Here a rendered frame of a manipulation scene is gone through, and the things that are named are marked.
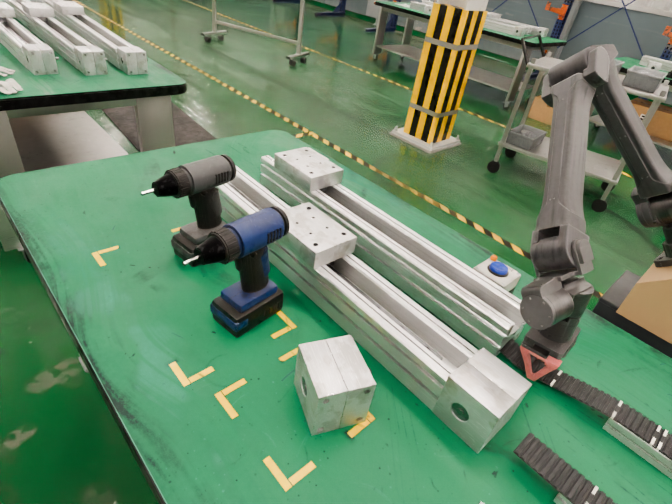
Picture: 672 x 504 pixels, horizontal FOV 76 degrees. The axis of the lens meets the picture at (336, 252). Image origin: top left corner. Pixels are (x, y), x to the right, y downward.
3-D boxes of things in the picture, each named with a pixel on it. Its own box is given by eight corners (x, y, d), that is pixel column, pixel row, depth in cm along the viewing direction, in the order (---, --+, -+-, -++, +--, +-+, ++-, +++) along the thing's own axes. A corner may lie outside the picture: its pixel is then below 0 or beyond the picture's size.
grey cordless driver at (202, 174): (240, 247, 100) (241, 160, 88) (164, 283, 87) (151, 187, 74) (219, 232, 104) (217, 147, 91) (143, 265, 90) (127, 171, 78)
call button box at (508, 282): (512, 294, 100) (522, 273, 96) (490, 310, 94) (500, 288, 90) (483, 275, 104) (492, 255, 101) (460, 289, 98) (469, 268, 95)
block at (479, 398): (516, 411, 73) (539, 376, 68) (477, 454, 66) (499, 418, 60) (473, 376, 78) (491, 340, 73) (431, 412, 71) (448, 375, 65)
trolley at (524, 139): (611, 191, 362) (684, 65, 303) (602, 214, 323) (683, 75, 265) (495, 151, 404) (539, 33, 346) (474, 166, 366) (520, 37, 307)
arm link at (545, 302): (588, 235, 69) (540, 244, 76) (547, 251, 63) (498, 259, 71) (609, 307, 69) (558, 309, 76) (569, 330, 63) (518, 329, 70)
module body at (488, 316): (517, 337, 88) (534, 307, 83) (492, 359, 82) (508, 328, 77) (287, 176, 133) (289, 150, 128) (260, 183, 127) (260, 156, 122)
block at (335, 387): (378, 418, 69) (391, 380, 63) (311, 436, 65) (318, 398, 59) (355, 368, 76) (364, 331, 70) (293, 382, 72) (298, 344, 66)
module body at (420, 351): (465, 382, 77) (481, 351, 72) (431, 412, 71) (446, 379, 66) (233, 190, 121) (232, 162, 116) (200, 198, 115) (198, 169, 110)
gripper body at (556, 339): (521, 343, 76) (534, 310, 72) (542, 318, 82) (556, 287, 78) (558, 363, 72) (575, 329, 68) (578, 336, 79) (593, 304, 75)
